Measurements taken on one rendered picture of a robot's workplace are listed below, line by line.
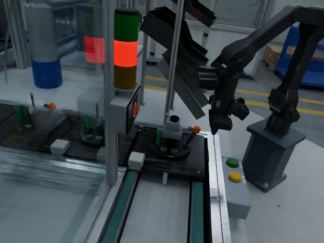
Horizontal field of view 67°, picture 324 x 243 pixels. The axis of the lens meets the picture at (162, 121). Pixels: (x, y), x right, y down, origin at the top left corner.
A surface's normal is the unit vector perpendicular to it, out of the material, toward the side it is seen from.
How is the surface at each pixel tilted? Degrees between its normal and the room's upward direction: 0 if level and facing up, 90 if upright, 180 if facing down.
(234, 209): 90
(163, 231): 0
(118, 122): 90
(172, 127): 90
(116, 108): 90
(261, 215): 0
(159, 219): 0
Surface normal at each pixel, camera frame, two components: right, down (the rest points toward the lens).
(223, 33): -0.14, 0.49
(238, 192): 0.10, -0.86
